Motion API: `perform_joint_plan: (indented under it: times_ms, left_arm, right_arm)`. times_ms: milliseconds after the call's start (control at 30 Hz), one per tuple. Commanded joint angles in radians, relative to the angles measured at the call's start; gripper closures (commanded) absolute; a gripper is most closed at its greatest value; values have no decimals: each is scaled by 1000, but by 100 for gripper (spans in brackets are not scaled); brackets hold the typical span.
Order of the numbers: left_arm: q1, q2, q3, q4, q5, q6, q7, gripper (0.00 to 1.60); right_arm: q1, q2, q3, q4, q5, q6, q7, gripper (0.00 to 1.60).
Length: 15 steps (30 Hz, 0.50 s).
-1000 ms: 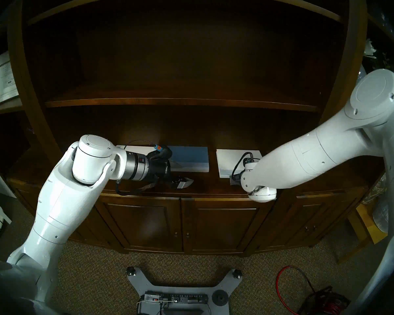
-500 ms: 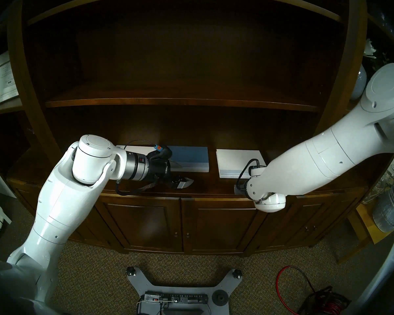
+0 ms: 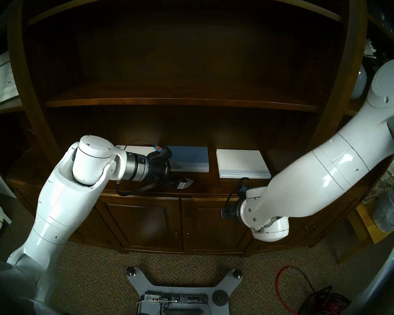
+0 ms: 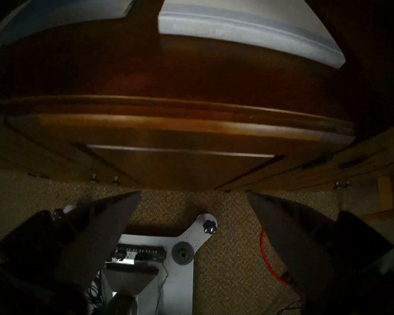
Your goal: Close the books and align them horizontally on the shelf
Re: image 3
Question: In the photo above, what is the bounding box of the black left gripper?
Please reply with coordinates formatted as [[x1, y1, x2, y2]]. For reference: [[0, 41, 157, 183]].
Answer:
[[147, 158, 195, 190]]

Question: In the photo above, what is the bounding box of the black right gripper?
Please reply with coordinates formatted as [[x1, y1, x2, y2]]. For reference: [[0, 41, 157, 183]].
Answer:
[[221, 203, 242, 220]]

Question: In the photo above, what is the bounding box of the blue book with grey spine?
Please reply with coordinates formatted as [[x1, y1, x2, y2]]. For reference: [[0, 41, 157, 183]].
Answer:
[[167, 146, 210, 173]]

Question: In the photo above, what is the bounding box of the large white book grey spine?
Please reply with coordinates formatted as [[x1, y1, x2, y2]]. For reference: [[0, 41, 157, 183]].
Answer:
[[216, 149, 272, 179]]

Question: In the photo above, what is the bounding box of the white book with barcode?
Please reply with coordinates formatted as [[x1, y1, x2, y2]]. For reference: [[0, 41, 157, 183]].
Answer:
[[116, 145, 153, 156]]

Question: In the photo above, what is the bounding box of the grey robot mobile base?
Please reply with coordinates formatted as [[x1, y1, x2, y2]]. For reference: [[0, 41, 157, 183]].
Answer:
[[126, 266, 243, 315]]

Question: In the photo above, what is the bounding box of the grey electronics box with ports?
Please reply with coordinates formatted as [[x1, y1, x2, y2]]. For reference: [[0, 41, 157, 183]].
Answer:
[[138, 291, 211, 313]]

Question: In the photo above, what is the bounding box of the dark wooden bookshelf cabinet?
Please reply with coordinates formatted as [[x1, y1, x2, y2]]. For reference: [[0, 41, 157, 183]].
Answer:
[[0, 0, 394, 256]]

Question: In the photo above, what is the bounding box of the yellow wooden table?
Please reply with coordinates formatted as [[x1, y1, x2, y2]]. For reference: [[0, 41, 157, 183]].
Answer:
[[335, 203, 392, 264]]

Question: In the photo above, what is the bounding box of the clear glass jar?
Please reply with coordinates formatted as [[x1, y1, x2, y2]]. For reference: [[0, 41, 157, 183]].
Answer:
[[363, 164, 394, 205]]

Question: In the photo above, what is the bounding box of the round white vase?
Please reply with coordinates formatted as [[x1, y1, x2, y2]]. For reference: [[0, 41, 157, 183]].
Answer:
[[351, 63, 368, 100]]

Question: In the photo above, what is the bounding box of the white framed certificate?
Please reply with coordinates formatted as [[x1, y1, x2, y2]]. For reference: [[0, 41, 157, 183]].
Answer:
[[0, 51, 19, 107]]

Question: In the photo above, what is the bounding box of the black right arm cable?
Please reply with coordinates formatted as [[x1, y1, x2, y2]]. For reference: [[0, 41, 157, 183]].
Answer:
[[226, 178, 252, 210]]

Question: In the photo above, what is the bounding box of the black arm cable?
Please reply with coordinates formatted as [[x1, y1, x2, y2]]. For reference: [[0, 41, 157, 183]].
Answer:
[[115, 140, 160, 197], [226, 178, 252, 210]]

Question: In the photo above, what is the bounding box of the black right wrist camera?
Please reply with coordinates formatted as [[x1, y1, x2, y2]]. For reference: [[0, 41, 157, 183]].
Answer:
[[238, 178, 252, 199]]

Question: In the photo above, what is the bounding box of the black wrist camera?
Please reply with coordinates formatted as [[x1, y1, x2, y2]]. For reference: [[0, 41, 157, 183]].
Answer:
[[151, 144, 173, 161], [238, 178, 252, 199]]

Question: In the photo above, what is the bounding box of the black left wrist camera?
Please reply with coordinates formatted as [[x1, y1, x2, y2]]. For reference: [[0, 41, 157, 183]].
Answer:
[[151, 144, 173, 161]]

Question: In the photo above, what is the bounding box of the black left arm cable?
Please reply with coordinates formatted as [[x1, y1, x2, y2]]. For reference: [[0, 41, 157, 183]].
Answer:
[[115, 140, 160, 197]]

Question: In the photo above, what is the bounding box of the black and red cable coil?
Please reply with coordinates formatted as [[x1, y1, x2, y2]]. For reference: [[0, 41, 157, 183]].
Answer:
[[297, 286, 352, 315]]

